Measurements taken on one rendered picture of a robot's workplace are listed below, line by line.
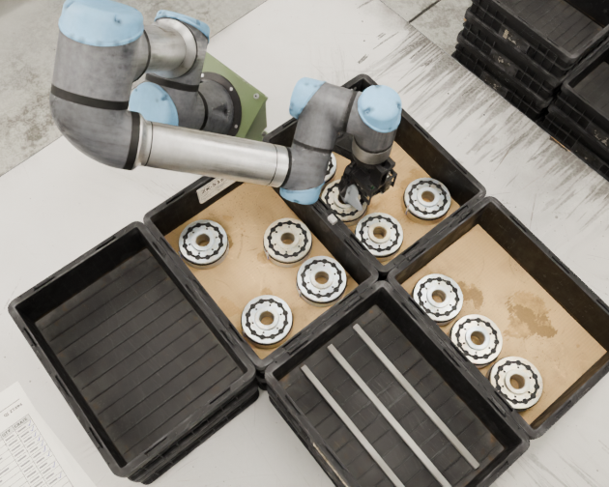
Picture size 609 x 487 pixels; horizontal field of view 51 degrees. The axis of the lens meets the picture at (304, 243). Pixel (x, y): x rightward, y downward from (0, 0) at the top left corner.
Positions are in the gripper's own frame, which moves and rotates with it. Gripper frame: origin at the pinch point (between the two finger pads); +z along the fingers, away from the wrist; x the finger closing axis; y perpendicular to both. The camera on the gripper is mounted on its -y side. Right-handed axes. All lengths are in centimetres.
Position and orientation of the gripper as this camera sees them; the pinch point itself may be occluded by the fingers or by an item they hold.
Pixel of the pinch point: (354, 192)
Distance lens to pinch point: 142.3
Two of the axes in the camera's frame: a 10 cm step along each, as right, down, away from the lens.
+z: -0.2, 4.1, 9.1
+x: 7.7, -5.8, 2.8
